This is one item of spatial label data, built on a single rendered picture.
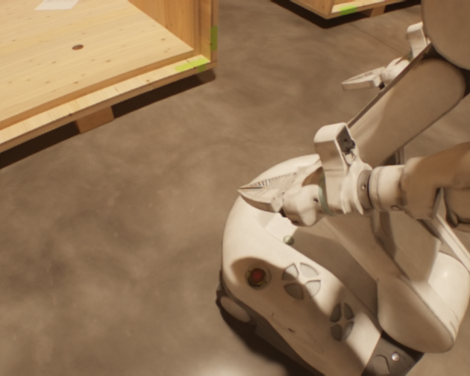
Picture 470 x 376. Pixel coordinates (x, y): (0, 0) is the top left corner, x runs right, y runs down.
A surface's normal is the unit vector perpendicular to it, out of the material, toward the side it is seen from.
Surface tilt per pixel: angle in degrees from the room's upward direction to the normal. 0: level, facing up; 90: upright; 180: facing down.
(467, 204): 101
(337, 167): 81
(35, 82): 0
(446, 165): 48
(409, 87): 88
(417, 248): 23
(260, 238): 2
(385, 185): 59
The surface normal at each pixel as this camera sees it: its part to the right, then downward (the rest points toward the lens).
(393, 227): 0.36, -0.40
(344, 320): 0.54, -0.20
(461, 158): -0.49, -0.79
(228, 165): 0.05, -0.63
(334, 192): -0.76, 0.11
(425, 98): -0.59, 0.61
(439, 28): -0.76, 0.58
